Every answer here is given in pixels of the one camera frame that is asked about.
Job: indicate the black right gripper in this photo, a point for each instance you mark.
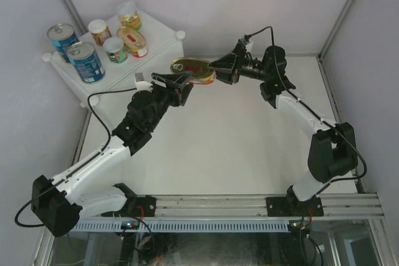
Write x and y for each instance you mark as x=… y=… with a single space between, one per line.
x=227 y=63

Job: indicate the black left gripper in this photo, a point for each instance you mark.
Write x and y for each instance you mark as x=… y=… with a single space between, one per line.
x=173 y=83

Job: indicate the red sardine tin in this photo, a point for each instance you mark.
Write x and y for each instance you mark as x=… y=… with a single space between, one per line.
x=134 y=41
x=201 y=73

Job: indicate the yellow can with plastic lid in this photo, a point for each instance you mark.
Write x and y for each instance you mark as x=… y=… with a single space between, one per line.
x=115 y=49

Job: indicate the green can with plastic lid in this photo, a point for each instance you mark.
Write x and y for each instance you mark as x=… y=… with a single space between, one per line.
x=128 y=15

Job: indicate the pink portrait labelled can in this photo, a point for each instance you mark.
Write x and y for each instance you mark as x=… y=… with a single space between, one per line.
x=99 y=31

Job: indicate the dark blue tall can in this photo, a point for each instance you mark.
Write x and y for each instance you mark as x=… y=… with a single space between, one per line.
x=86 y=62

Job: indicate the light blue labelled can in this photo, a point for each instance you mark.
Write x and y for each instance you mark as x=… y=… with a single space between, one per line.
x=62 y=36

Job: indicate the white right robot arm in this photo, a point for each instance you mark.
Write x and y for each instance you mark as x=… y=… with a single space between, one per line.
x=332 y=152

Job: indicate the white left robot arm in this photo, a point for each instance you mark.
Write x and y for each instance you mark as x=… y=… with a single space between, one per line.
x=61 y=201

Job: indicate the white plastic cube cabinet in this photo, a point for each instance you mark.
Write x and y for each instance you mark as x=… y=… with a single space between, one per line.
x=164 y=46

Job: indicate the left controller circuit board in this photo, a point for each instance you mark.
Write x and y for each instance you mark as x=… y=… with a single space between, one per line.
x=130 y=225

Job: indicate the controller circuit board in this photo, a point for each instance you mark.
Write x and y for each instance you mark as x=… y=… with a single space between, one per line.
x=130 y=225
x=297 y=225

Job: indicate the right controller circuit board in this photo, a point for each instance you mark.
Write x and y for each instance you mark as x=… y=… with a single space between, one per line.
x=297 y=225

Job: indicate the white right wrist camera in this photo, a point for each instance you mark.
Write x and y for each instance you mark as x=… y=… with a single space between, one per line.
x=248 y=43

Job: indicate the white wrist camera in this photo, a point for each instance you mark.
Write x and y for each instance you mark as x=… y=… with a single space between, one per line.
x=248 y=43
x=140 y=82

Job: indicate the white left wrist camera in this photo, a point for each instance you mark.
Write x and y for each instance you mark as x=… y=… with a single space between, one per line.
x=140 y=82

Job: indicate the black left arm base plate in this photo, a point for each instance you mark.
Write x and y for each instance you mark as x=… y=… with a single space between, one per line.
x=140 y=207

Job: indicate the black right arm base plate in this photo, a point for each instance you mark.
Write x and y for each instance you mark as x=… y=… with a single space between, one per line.
x=282 y=206

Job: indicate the slotted grey cable duct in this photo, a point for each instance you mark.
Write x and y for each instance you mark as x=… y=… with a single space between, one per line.
x=184 y=226

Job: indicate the aluminium frame rail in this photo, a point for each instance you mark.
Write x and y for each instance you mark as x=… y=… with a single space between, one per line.
x=336 y=207

